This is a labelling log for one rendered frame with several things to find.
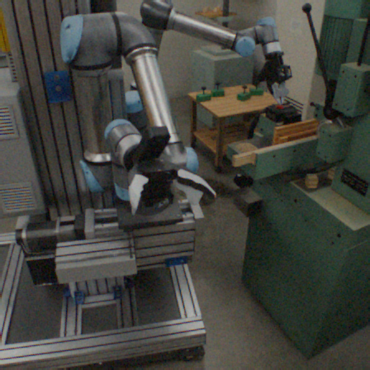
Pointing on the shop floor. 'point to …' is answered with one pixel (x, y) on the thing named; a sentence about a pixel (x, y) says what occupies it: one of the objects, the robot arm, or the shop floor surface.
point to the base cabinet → (305, 275)
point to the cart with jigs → (220, 101)
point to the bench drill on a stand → (219, 66)
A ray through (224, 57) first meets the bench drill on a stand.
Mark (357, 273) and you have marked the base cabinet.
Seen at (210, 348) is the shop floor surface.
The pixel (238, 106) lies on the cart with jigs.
